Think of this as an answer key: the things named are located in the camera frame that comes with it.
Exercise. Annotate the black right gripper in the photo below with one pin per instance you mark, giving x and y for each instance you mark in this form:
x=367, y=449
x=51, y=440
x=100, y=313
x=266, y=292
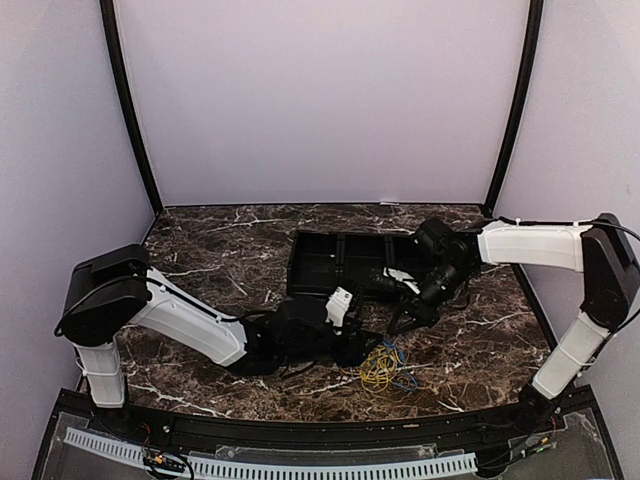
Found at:
x=423, y=312

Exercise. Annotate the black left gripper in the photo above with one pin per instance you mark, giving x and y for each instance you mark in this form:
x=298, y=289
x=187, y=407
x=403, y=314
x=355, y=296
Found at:
x=353, y=352

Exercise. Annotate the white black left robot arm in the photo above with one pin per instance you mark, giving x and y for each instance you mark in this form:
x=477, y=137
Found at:
x=122, y=288

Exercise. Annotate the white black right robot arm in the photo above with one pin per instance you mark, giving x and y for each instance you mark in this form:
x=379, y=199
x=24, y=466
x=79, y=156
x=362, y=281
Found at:
x=589, y=268

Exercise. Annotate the black middle storage bin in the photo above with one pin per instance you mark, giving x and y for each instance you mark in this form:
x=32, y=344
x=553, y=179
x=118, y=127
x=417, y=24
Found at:
x=364, y=257

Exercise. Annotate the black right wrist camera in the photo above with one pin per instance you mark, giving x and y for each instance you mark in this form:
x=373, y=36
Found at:
x=395, y=281

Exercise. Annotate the white slotted cable duct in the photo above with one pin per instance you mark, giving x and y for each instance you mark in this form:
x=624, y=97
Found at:
x=202, y=467

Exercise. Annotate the black front table rail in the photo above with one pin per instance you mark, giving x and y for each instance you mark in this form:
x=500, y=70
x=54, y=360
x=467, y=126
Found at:
x=488, y=429

